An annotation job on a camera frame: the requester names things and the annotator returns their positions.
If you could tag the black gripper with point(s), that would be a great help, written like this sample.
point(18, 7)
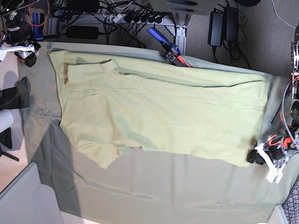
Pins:
point(275, 151)

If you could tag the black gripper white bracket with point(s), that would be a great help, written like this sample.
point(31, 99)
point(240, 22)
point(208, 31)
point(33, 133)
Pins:
point(26, 52)

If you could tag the light green T-shirt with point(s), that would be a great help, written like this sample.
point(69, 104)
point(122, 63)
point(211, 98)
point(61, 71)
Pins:
point(113, 103)

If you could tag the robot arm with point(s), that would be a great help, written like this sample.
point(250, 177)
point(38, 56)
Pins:
point(291, 89)

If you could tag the dark green cloth at left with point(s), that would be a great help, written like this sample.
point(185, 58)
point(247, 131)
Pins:
point(16, 97)

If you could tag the blue orange clamp left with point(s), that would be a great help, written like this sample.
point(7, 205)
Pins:
point(38, 25)

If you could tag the blue orange clamp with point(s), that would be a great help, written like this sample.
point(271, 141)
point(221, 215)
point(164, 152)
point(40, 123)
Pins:
point(38, 25)
point(172, 54)

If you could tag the black power brick left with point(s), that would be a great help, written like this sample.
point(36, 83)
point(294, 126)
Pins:
point(82, 32)

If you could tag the white cylinder at left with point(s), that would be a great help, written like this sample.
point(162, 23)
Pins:
point(6, 120)

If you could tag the white power strip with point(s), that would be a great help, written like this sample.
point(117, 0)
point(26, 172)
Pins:
point(140, 19)

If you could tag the blue orange clamp centre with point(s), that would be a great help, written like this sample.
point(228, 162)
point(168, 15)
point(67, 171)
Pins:
point(172, 54)

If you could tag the grey box bottom left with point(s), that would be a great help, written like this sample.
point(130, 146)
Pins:
point(26, 201)

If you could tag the black power adapter right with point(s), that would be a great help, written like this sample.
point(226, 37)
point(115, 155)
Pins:
point(215, 29)

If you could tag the black power adapter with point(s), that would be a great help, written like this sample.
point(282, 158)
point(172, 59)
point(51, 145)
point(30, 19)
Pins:
point(231, 24)
point(215, 29)

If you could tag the white wrist camera side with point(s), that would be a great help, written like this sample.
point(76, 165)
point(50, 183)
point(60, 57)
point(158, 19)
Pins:
point(273, 176)
point(3, 53)

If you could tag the robot arm with orange cables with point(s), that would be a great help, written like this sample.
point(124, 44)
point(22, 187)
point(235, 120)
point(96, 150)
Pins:
point(16, 16)

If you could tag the aluminium frame post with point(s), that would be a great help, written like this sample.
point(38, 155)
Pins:
point(181, 21)

